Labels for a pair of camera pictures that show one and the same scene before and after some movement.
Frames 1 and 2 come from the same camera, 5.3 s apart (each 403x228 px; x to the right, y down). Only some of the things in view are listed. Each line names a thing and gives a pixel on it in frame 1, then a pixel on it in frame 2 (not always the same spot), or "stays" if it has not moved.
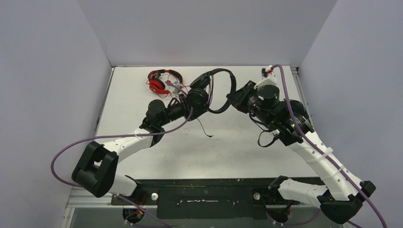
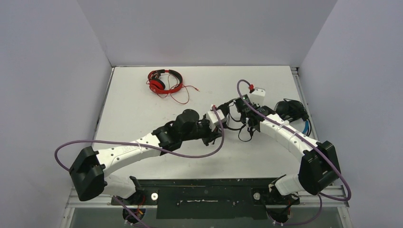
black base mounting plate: [206, 199] stays
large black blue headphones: [298, 109] stays
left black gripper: [197, 111] → [211, 136]
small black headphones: [199, 95] → [249, 123]
